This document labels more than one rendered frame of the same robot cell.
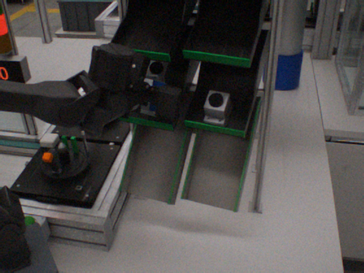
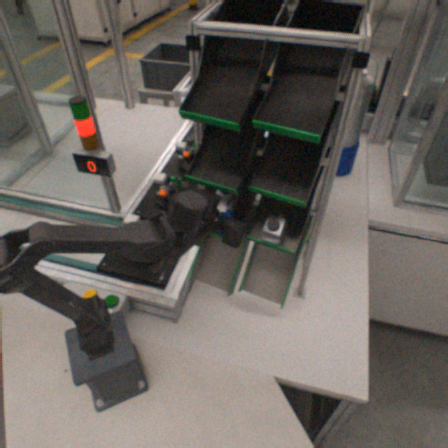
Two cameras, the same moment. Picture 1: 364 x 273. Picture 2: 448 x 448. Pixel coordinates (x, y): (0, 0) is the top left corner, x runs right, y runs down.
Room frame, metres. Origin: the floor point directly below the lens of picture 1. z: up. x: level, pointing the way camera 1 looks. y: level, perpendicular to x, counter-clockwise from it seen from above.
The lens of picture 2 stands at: (0.11, 0.00, 1.86)
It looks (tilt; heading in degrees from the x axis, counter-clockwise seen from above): 45 degrees down; 3
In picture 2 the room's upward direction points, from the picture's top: straight up
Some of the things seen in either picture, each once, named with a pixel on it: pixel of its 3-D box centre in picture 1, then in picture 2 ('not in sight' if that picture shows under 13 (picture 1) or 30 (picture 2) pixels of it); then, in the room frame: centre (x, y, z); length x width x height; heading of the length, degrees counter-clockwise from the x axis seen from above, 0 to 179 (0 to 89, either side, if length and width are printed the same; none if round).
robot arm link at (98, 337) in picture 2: (0, 225); (90, 324); (0.49, 0.33, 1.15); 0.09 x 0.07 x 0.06; 27
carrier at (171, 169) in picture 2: not in sight; (193, 155); (1.37, 0.21, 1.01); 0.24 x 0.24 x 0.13; 78
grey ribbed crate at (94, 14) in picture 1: (108, 7); (186, 68); (3.01, 0.48, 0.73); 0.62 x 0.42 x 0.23; 78
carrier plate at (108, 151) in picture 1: (67, 169); (146, 249); (0.88, 0.31, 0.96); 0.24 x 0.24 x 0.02; 78
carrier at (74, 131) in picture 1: (95, 105); (172, 190); (1.13, 0.26, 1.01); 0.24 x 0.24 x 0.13; 78
